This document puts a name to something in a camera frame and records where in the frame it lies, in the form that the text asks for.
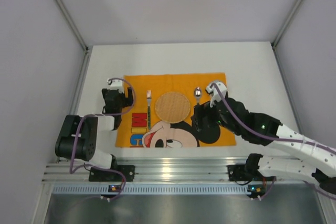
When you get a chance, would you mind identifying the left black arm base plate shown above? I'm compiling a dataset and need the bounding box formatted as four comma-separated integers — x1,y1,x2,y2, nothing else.
89,165,135,182

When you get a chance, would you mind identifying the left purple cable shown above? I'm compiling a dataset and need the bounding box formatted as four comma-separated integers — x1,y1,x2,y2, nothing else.
69,77,137,193

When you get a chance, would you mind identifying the round woven wicker plate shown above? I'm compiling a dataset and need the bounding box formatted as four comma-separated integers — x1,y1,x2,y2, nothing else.
155,91,191,124

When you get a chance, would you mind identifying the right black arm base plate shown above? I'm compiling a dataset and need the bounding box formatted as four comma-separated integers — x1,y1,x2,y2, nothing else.
227,164,263,182

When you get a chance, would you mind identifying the fork with teal handle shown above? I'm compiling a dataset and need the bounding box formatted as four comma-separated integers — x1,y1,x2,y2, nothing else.
146,90,152,130

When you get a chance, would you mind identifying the aluminium frame rail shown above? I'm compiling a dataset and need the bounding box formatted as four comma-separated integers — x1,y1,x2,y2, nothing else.
43,157,328,183

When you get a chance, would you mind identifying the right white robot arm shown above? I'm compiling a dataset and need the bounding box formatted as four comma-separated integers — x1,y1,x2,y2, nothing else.
191,81,335,195

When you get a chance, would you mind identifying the orange cartoon mouse placemat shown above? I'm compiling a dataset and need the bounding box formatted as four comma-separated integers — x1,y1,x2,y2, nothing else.
115,72,236,148

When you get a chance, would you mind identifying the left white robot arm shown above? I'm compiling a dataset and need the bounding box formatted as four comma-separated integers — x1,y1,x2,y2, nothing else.
55,78,136,174

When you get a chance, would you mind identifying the spoon with teal handle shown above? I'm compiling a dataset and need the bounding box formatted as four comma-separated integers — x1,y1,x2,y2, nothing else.
194,87,202,105

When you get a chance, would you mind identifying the slotted grey cable duct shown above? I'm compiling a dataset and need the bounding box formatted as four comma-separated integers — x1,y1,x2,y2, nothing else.
52,184,265,195

